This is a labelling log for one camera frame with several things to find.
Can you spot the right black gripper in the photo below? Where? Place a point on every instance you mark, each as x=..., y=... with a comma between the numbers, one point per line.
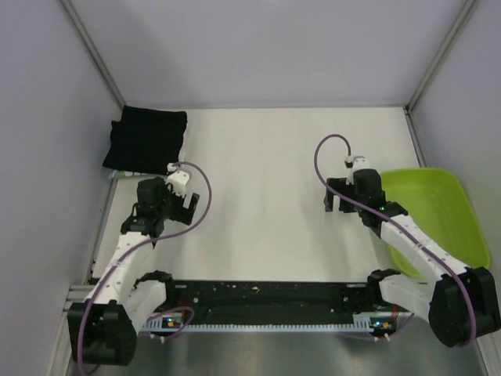
x=340, y=186

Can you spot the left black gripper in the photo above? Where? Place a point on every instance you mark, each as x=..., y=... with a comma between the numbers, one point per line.
x=182, y=214

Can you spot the black t shirt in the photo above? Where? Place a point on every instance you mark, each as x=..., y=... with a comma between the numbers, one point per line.
x=146, y=141

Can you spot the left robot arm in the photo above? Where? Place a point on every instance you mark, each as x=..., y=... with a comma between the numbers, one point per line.
x=104, y=328

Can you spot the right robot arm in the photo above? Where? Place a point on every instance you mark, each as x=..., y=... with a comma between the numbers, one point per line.
x=459, y=302

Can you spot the folded blue printed t shirt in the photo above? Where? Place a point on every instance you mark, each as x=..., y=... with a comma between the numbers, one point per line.
x=116, y=174

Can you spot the green plastic bin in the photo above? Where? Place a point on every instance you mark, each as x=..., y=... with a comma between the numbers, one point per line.
x=439, y=205

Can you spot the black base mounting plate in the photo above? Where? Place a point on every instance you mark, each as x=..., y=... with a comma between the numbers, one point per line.
x=271, y=302

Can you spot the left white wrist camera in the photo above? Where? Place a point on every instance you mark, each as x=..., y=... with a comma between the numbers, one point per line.
x=177, y=179

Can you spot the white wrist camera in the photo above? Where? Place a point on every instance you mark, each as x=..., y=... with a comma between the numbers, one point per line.
x=355, y=163
x=177, y=179

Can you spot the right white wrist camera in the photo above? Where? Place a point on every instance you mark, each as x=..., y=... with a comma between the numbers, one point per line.
x=355, y=163

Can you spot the light blue cable duct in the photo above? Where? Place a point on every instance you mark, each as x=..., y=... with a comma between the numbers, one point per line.
x=169, y=324

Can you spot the aluminium front rail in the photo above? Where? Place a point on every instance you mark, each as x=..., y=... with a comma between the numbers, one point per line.
x=77, y=293

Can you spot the left aluminium frame post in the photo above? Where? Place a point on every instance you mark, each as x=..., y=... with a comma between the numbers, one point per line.
x=93, y=52

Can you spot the aluminium frame post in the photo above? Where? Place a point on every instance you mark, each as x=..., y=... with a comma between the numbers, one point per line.
x=453, y=34
x=93, y=52

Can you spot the right aluminium frame post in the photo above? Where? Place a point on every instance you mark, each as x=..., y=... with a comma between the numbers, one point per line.
x=453, y=34

